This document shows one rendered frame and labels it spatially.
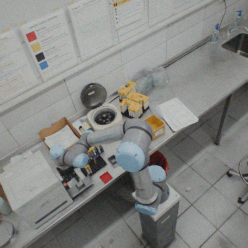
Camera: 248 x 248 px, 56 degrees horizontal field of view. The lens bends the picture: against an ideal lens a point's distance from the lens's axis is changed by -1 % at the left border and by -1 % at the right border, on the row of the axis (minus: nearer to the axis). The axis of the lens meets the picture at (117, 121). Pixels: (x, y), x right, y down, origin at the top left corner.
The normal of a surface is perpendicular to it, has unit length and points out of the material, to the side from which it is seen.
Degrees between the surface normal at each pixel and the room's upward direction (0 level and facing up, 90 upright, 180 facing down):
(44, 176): 0
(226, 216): 0
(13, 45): 94
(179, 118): 0
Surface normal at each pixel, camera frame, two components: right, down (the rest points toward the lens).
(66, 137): -0.11, -0.65
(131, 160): -0.38, 0.60
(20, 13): 0.59, 0.54
